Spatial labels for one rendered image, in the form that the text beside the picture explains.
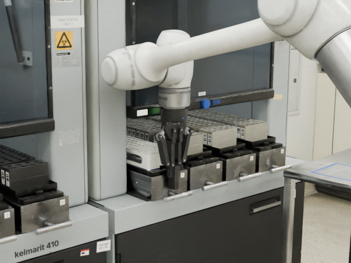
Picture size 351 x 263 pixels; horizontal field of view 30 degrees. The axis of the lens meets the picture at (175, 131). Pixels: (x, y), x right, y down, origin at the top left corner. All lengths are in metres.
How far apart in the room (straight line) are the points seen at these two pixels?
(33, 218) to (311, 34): 0.82
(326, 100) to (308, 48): 3.07
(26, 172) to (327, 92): 2.90
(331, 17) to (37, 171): 0.86
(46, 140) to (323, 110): 2.83
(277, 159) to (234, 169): 0.21
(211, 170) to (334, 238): 1.82
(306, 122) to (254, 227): 2.19
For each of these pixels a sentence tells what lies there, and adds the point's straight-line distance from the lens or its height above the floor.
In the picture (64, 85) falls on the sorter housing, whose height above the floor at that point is 1.07.
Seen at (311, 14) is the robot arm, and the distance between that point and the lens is 1.24.
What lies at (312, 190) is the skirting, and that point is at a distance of 4.52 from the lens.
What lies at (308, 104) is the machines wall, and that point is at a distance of 4.33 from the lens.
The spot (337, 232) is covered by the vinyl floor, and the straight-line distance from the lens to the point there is 3.83.
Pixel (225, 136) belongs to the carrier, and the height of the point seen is 0.86.
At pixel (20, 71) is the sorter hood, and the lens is 1.66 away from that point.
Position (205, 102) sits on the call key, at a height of 0.99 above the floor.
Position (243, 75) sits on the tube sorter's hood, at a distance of 2.16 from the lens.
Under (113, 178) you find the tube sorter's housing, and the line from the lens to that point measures 1.88.
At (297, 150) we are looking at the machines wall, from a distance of 4.32.
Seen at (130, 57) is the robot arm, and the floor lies 1.16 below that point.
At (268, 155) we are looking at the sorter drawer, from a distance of 2.20.
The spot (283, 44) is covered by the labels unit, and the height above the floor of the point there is 1.14.
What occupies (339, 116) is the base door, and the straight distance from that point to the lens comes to 4.29.
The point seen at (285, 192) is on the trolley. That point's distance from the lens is 1.92.
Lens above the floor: 1.32
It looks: 12 degrees down
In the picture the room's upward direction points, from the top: straight up
